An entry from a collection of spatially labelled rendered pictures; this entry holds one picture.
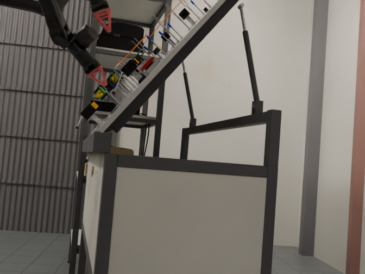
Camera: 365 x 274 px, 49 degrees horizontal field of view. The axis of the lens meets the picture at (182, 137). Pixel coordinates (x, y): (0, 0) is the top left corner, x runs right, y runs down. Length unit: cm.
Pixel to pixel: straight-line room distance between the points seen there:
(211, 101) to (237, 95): 28
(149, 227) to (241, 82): 316
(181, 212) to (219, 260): 21
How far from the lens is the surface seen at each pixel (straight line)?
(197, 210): 136
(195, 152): 416
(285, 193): 441
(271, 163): 145
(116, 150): 260
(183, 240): 136
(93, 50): 258
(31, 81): 427
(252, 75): 161
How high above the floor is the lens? 79
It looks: 3 degrees up
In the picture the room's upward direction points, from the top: 5 degrees clockwise
